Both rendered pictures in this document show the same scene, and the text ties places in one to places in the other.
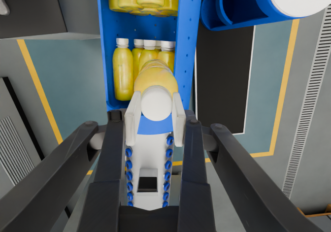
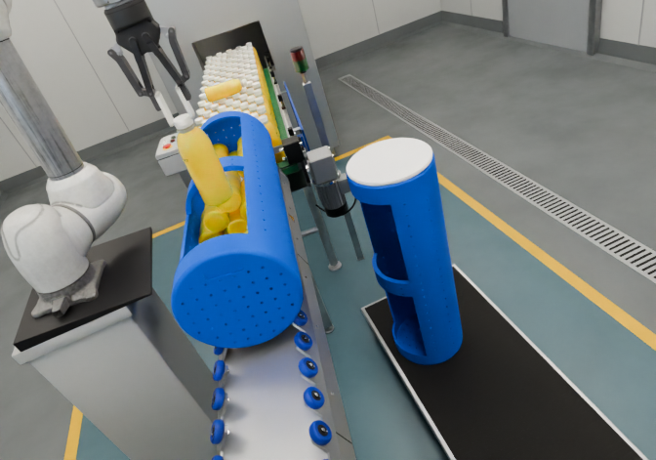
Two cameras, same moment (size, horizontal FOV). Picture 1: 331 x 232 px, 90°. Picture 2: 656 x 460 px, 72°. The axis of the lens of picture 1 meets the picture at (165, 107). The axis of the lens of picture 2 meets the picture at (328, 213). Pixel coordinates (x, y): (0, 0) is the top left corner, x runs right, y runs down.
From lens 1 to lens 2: 104 cm
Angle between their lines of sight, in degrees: 79
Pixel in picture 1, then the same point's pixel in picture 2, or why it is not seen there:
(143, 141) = (258, 443)
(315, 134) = not seen: outside the picture
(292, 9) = (392, 178)
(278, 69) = not seen: outside the picture
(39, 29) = (120, 300)
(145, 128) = (212, 248)
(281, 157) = not seen: outside the picture
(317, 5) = (416, 167)
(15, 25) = (95, 306)
